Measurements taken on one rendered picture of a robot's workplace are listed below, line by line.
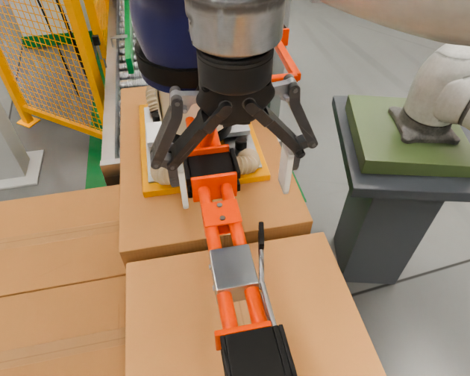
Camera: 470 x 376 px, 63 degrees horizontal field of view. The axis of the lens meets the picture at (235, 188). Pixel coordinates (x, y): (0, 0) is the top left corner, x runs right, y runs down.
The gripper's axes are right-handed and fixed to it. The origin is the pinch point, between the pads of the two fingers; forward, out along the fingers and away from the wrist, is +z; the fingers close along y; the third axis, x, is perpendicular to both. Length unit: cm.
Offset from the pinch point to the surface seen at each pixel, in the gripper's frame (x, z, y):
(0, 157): -143, 102, 103
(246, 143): -34.0, 21.6, -9.5
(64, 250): -45, 66, 47
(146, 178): -28.7, 23.6, 14.6
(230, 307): 11.0, 11.8, 2.8
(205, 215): -5.3, 11.2, 3.9
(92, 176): -137, 120, 58
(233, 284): 8.0, 11.1, 1.8
